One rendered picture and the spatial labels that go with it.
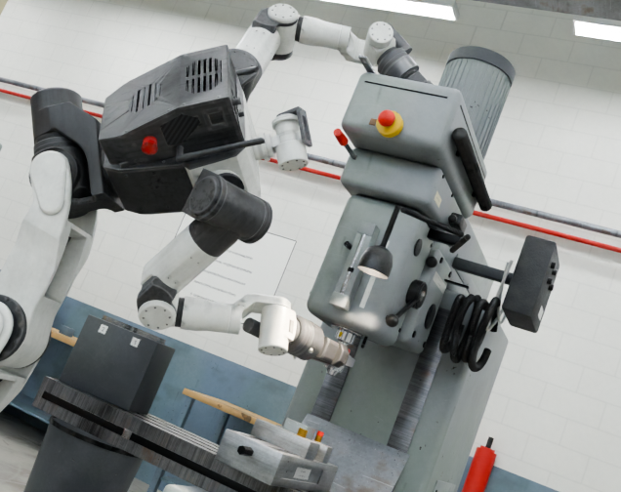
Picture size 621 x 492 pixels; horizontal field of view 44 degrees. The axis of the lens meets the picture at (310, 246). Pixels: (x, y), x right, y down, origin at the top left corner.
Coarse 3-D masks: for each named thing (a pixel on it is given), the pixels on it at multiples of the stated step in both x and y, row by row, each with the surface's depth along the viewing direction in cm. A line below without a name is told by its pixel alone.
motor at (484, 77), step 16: (464, 48) 221; (480, 48) 218; (448, 64) 224; (464, 64) 219; (480, 64) 218; (496, 64) 218; (448, 80) 220; (464, 80) 217; (480, 80) 217; (496, 80) 217; (512, 80) 223; (464, 96) 216; (480, 96) 216; (496, 96) 218; (480, 112) 216; (496, 112) 219; (480, 128) 216; (480, 144) 216
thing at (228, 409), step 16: (64, 336) 636; (16, 400) 652; (32, 400) 692; (192, 400) 576; (208, 400) 567; (224, 400) 636; (48, 416) 638; (224, 416) 632; (240, 416) 555; (256, 416) 587; (160, 480) 567; (176, 480) 576
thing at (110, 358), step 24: (96, 336) 203; (120, 336) 202; (144, 336) 202; (72, 360) 203; (96, 360) 201; (120, 360) 200; (144, 360) 198; (168, 360) 208; (72, 384) 201; (96, 384) 199; (120, 384) 198; (144, 384) 199; (144, 408) 203
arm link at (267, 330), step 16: (256, 320) 174; (272, 320) 169; (288, 320) 171; (304, 320) 175; (256, 336) 174; (272, 336) 167; (288, 336) 170; (304, 336) 173; (272, 352) 170; (288, 352) 175
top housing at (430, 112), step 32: (352, 96) 184; (384, 96) 181; (416, 96) 178; (448, 96) 175; (352, 128) 182; (416, 128) 175; (448, 128) 174; (416, 160) 184; (448, 160) 180; (480, 160) 205
